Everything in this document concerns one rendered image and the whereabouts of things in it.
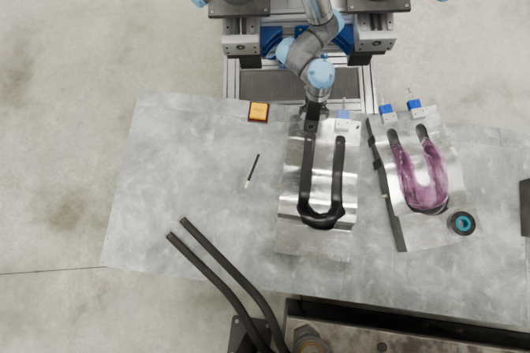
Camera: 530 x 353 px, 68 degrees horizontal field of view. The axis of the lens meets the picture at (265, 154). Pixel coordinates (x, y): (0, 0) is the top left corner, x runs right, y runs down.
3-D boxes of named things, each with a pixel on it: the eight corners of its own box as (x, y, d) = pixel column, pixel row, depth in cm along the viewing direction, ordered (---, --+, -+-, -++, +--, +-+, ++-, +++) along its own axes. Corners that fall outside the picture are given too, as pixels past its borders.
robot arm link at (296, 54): (298, 37, 123) (324, 58, 121) (273, 61, 122) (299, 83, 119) (299, 22, 116) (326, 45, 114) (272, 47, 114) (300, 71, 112)
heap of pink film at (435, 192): (385, 144, 145) (390, 138, 137) (433, 135, 145) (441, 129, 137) (403, 214, 138) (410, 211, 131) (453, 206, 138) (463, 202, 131)
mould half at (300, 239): (289, 121, 155) (290, 109, 142) (356, 129, 153) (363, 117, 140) (274, 252, 142) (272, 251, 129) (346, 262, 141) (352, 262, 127)
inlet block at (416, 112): (400, 91, 153) (404, 85, 148) (412, 89, 153) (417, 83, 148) (408, 123, 150) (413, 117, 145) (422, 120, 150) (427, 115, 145)
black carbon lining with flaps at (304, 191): (304, 132, 146) (305, 124, 137) (348, 137, 145) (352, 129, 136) (293, 227, 138) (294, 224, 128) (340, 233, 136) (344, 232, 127)
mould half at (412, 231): (365, 121, 154) (371, 111, 143) (431, 109, 154) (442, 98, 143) (397, 252, 141) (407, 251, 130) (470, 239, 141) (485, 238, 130)
